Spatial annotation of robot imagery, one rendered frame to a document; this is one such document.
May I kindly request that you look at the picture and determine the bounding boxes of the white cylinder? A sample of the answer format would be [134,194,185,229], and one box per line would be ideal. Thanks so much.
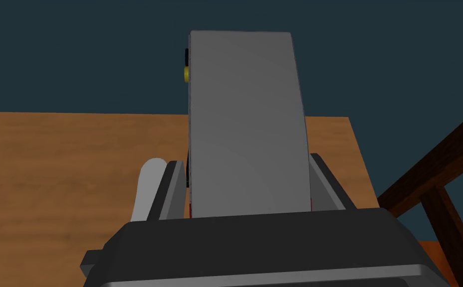
[129,157,168,223]

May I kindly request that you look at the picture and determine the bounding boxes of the brown wooden table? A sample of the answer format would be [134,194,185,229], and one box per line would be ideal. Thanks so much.
[0,111,380,287]

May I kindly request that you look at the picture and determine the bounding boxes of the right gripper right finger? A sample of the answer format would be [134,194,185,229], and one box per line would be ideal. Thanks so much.
[309,152,358,212]

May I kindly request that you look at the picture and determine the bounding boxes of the dark brown wooden chair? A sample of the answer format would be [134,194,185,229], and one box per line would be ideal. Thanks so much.
[376,101,463,287]

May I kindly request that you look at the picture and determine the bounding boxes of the grey rectangular box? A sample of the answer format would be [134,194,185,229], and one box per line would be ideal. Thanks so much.
[183,29,313,220]

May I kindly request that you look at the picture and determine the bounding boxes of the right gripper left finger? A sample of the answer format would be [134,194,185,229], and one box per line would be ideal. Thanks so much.
[146,160,188,222]

